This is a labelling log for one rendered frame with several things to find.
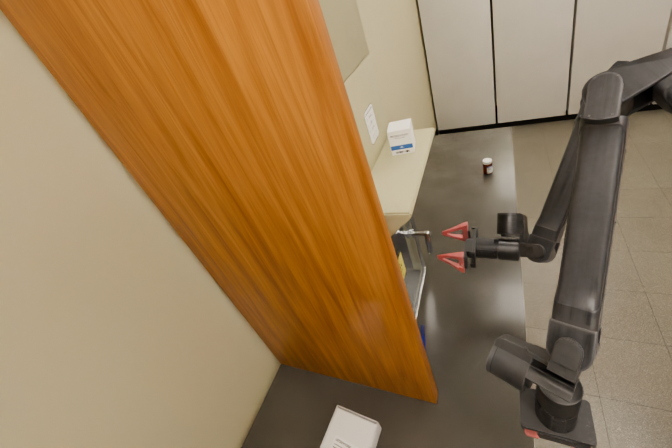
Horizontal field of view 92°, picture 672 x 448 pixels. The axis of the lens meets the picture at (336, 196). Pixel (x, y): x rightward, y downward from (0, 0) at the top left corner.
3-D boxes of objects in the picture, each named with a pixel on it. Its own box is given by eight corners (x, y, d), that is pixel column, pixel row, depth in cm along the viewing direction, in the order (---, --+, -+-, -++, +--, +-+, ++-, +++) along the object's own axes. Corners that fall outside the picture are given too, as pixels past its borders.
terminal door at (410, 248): (405, 354, 90) (369, 254, 68) (423, 268, 111) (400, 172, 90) (408, 354, 89) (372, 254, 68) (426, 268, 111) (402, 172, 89)
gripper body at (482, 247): (467, 252, 87) (497, 254, 84) (470, 226, 94) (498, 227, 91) (468, 268, 91) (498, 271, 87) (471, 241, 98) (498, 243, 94)
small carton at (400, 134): (392, 156, 74) (386, 132, 70) (394, 145, 77) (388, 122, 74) (414, 152, 72) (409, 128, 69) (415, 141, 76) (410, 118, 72)
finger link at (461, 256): (434, 254, 90) (471, 258, 85) (438, 236, 94) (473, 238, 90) (437, 270, 93) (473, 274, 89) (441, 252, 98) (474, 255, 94)
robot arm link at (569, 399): (577, 411, 44) (589, 376, 47) (522, 380, 49) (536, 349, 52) (572, 431, 48) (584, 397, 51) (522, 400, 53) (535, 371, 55)
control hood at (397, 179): (363, 251, 67) (350, 214, 61) (397, 164, 89) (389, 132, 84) (420, 254, 61) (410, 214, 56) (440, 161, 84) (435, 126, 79)
